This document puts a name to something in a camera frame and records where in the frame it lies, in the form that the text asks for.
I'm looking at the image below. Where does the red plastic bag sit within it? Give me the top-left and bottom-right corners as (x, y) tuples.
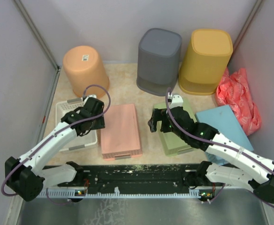
(215, 68), (262, 136)

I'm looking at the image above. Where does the aluminium rail frame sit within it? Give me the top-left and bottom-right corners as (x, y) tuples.
(5, 188), (274, 225)

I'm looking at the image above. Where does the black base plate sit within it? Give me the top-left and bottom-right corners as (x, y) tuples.
(59, 164), (213, 195)

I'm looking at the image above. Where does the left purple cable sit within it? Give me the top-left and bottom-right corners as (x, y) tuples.
(0, 84), (111, 205)

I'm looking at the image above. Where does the green plastic basket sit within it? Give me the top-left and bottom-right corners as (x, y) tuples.
(153, 98), (197, 157)

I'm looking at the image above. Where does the white plastic basket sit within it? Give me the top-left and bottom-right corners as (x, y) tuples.
(55, 98), (99, 152)

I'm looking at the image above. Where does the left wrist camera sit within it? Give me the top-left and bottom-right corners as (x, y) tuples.
(82, 95), (97, 101)

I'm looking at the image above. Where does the orange capybara bucket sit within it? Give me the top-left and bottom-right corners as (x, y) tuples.
(62, 45), (110, 98)

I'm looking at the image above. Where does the yellow mesh bin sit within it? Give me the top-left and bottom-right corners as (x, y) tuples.
(178, 29), (233, 96)

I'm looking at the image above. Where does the pink plastic basket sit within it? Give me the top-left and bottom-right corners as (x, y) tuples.
(100, 104), (143, 160)

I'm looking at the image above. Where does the blue plastic basket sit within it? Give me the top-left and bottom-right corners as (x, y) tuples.
(195, 104), (254, 165)

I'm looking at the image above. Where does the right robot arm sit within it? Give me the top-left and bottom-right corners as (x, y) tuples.
(148, 106), (274, 204)

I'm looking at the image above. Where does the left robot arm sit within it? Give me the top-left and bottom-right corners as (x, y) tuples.
(3, 96), (105, 202)

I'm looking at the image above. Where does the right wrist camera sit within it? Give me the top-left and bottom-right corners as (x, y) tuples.
(167, 93), (183, 109)

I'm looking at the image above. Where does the grey mesh bin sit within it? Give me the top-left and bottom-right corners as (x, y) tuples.
(137, 28), (182, 96)

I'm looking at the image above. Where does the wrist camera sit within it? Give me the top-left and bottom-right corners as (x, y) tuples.
(167, 93), (183, 109)
(82, 95), (97, 101)

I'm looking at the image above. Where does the grey cable duct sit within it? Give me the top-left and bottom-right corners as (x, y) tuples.
(40, 186), (216, 199)

